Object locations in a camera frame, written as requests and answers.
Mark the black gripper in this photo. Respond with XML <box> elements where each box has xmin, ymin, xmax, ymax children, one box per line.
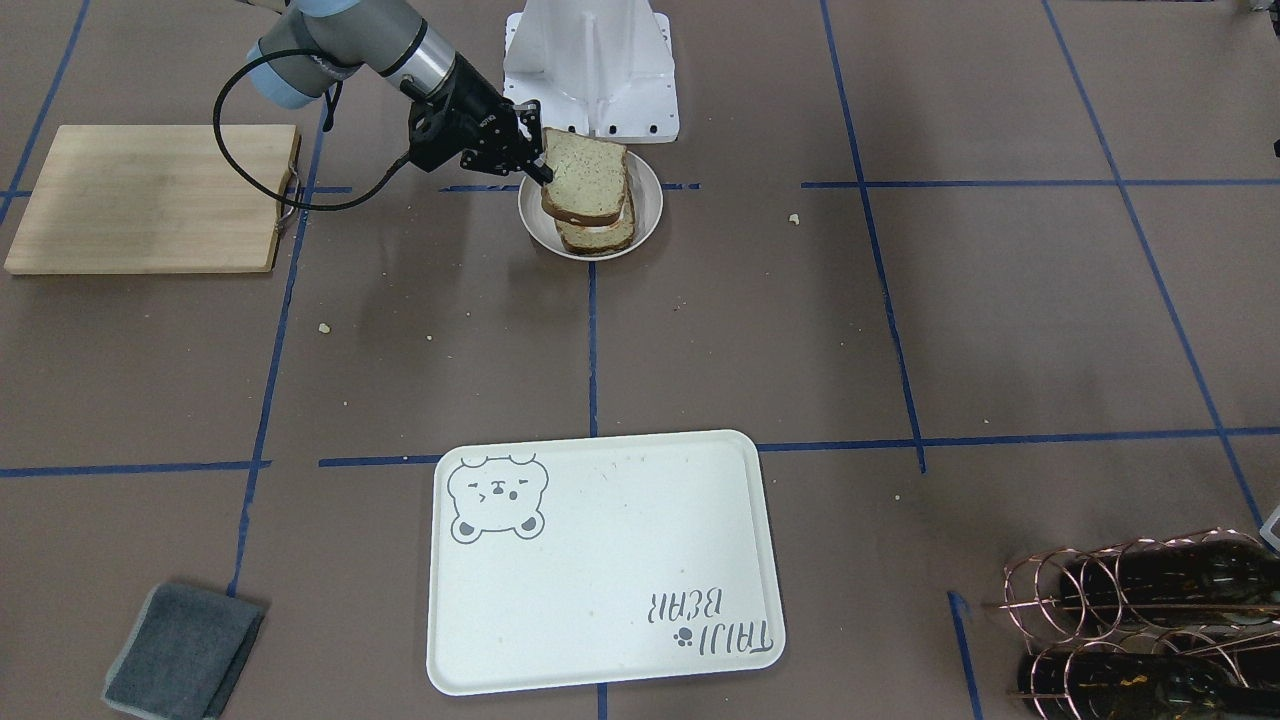
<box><xmin>404</xmin><ymin>55</ymin><xmax>556</xmax><ymax>186</ymax></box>

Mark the bread slice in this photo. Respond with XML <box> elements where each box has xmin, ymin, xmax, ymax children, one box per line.
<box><xmin>554</xmin><ymin>188</ymin><xmax>636</xmax><ymax>255</ymax></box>
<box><xmin>541</xmin><ymin>128</ymin><xmax>628</xmax><ymax>227</ymax></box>

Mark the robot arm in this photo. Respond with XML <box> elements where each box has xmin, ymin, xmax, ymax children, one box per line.
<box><xmin>246</xmin><ymin>1</ymin><xmax>554</xmax><ymax>186</ymax></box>

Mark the cream bear serving tray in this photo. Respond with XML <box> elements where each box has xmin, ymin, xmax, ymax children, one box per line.
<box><xmin>425</xmin><ymin>429</ymin><xmax>787</xmax><ymax>696</ymax></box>

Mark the white round plate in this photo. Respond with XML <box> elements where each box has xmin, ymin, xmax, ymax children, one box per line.
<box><xmin>517</xmin><ymin>150</ymin><xmax>664</xmax><ymax>263</ymax></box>

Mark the wooden cutting board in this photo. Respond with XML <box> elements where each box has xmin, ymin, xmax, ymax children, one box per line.
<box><xmin>4</xmin><ymin>124</ymin><xmax>301</xmax><ymax>275</ymax></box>

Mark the folded grey cloth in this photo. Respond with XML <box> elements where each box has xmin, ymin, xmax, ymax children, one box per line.
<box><xmin>101</xmin><ymin>582</ymin><xmax>266</xmax><ymax>719</ymax></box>

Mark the dark green wine bottle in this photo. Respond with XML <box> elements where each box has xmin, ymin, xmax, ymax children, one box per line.
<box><xmin>1059</xmin><ymin>539</ymin><xmax>1279</xmax><ymax>629</ymax></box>

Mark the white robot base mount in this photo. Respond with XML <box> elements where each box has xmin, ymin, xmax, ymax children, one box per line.
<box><xmin>502</xmin><ymin>1</ymin><xmax>681</xmax><ymax>145</ymax></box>

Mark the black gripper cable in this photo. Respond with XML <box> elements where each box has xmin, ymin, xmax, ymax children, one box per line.
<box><xmin>212</xmin><ymin>47</ymin><xmax>416</xmax><ymax>213</ymax></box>

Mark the copper wire bottle rack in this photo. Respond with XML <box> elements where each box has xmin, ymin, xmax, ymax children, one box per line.
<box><xmin>991</xmin><ymin>528</ymin><xmax>1279</xmax><ymax>719</ymax></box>

